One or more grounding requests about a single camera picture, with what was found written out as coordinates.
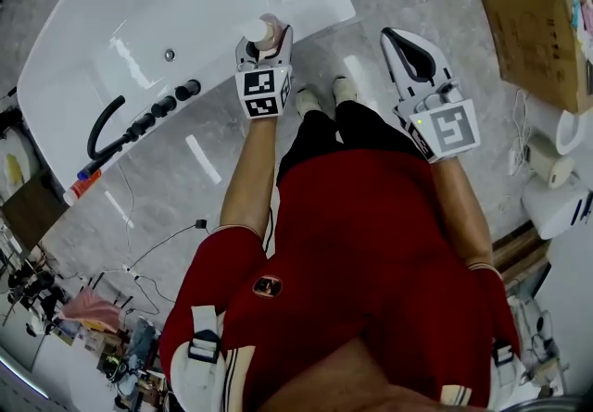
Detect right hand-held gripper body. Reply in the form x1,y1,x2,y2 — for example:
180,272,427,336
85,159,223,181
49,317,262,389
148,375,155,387
393,80,481,165

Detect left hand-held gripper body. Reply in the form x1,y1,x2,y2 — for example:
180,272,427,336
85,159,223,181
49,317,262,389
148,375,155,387
234,56,295,121

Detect pink white bottle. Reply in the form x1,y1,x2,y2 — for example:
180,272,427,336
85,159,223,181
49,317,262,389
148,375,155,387
243,13,289,63

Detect person's right forearm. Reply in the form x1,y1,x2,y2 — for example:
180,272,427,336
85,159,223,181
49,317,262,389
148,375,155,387
429,155,494,268

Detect person's left forearm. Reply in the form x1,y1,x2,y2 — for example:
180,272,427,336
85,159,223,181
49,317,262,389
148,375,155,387
219,115,279,235

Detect person's left shoe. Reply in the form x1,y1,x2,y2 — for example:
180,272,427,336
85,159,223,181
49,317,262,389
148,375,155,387
295,86,321,118

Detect person's shoe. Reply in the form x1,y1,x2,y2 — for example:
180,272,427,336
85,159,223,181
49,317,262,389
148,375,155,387
295,86,321,118
332,76,359,106

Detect person's right shoe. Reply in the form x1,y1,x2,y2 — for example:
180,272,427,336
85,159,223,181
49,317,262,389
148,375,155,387
332,76,359,106

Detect black faucet knob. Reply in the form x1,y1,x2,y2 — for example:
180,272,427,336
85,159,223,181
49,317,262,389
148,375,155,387
150,95,177,119
174,79,202,102

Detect person's black shorts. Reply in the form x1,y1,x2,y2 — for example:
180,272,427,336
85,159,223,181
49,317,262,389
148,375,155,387
276,100,413,187

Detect brown cardboard box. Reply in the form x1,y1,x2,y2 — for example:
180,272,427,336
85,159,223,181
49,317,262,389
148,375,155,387
479,0,593,114

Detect cream cylindrical jar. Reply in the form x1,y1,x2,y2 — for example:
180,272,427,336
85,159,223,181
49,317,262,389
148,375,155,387
526,134,576,190

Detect white round container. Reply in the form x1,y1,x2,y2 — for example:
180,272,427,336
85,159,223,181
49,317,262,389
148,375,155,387
555,107,593,157

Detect white rounded appliance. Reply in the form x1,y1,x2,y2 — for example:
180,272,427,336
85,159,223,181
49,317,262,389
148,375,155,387
521,172,591,241

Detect wooden planks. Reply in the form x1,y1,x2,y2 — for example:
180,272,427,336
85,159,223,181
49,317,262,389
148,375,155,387
490,219,552,292

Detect person's red shirt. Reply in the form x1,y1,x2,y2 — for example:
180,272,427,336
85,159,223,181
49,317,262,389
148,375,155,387
158,148,523,411

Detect orange tube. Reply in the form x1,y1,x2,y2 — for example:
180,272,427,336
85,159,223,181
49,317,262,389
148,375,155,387
62,169,103,207

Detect dark brown board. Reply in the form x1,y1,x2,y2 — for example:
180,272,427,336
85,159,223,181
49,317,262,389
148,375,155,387
0,169,67,252

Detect person's head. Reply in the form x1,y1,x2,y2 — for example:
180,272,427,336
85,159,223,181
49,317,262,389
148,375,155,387
277,338,492,412

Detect pink cloth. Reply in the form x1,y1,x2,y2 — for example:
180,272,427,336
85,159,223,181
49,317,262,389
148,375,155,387
58,287,122,334

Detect white cable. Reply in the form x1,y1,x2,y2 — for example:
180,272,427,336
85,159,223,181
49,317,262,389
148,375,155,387
507,88,535,178

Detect black cable with adapter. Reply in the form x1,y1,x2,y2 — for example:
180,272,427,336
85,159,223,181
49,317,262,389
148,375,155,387
123,218,209,273

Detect white shoulder strap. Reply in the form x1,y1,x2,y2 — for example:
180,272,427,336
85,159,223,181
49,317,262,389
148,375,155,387
490,339,525,402
170,306,229,412

